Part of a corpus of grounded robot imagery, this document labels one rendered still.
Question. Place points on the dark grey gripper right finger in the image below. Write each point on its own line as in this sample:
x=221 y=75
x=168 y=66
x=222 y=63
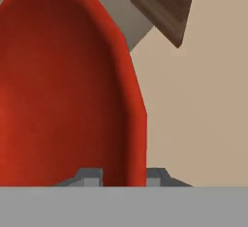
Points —
x=158 y=176

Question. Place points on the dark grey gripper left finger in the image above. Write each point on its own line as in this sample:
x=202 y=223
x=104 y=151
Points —
x=87 y=176

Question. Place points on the red bowl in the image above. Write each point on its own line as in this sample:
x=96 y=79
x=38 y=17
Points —
x=61 y=91

